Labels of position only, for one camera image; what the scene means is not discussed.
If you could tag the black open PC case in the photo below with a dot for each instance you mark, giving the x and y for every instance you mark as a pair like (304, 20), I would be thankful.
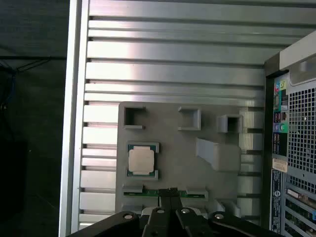
(296, 138)

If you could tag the grey parts rack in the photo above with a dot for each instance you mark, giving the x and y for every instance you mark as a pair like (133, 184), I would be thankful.
(177, 158)

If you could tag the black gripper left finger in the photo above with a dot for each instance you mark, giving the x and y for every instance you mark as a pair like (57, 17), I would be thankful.
(155, 222)

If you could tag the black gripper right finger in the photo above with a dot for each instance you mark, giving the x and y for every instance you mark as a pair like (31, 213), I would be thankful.
(187, 222)

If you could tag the green RAM stick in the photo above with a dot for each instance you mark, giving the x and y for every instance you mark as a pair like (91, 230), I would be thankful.
(195, 194)

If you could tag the CPU with silver top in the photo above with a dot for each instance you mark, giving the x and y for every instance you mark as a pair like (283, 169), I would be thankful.
(141, 159)

